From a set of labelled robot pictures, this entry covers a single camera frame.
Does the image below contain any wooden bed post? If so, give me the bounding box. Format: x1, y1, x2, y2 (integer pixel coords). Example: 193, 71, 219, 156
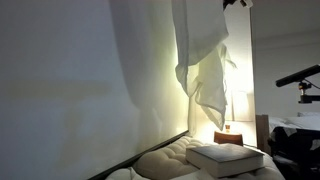
256, 115, 270, 153

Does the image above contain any sheer white curtain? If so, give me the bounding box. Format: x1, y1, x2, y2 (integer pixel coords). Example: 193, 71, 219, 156
109, 0, 231, 135

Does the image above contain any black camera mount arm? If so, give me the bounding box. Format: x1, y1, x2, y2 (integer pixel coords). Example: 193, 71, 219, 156
298, 81, 320, 104

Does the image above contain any dark bed with bedding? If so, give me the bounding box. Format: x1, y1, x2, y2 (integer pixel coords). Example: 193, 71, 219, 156
268, 112, 320, 180

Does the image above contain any cream tufted cushion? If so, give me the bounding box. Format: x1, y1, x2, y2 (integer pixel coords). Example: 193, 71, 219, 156
105, 136, 285, 180

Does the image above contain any black stereo camera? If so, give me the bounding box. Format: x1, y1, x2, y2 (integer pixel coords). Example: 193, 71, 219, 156
275, 64, 320, 87

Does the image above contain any blue black Borges book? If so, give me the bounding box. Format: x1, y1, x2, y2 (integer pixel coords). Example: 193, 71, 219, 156
186, 143, 263, 178

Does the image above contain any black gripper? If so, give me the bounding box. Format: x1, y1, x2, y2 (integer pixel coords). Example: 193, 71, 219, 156
223, 0, 249, 10

